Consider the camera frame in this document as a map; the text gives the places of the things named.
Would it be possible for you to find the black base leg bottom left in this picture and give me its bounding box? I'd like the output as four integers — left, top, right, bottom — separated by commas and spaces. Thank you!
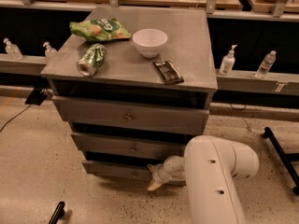
49, 201, 65, 224

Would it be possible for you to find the black base leg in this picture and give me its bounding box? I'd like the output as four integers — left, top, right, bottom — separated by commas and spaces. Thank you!
49, 201, 65, 224
262, 127, 299, 195

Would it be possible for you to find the black bracket foot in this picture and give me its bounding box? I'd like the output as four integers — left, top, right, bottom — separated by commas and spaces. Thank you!
25, 88, 47, 105

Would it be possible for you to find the clear sanitizer bottle near cabinet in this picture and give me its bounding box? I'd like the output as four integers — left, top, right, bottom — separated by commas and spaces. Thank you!
43, 41, 57, 63

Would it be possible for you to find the green snack bag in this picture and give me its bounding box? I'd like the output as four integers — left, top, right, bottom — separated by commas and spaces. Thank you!
69, 19, 132, 42

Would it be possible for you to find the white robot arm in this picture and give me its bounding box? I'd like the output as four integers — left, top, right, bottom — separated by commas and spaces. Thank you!
148, 135, 259, 224

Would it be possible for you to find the black floor cable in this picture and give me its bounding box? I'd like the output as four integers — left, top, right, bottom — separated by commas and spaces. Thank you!
0, 104, 32, 133

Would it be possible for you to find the black snack packet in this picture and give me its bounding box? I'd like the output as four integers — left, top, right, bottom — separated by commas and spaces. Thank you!
152, 61, 184, 85

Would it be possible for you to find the white pump bottle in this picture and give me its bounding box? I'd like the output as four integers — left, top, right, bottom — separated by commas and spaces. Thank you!
219, 45, 236, 76

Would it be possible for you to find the grey wooden drawer cabinet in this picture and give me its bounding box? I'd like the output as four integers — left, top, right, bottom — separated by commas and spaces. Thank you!
40, 6, 219, 186

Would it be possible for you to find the crushed green soda can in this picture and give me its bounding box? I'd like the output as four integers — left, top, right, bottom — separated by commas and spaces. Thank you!
77, 43, 107, 77

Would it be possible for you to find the white bowl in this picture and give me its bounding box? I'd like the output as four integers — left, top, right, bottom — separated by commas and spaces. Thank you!
133, 29, 168, 58

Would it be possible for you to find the clear water bottle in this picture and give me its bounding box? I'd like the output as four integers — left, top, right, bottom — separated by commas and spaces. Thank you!
255, 50, 277, 78

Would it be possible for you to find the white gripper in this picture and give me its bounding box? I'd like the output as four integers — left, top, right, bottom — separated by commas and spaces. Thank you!
147, 164, 173, 191

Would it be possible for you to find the grey top drawer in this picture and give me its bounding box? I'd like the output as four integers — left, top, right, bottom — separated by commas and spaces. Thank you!
53, 96, 209, 135

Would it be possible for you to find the grey middle drawer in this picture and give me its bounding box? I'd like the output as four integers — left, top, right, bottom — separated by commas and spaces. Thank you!
71, 133, 185, 160

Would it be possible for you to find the grey drawer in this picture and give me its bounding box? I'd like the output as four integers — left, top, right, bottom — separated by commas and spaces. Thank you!
71, 133, 185, 160
53, 96, 209, 135
81, 159, 187, 187

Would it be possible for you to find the grey bottom drawer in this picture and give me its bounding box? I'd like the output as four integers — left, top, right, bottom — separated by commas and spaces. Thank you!
81, 159, 187, 187

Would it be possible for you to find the black base leg right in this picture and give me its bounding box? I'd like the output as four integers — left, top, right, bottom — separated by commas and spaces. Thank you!
262, 127, 299, 195

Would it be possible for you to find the grey metal rail shelf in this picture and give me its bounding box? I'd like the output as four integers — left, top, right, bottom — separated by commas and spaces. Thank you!
0, 53, 299, 96

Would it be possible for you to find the clear sanitizer bottle far left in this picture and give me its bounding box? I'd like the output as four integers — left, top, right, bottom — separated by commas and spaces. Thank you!
3, 38, 23, 61

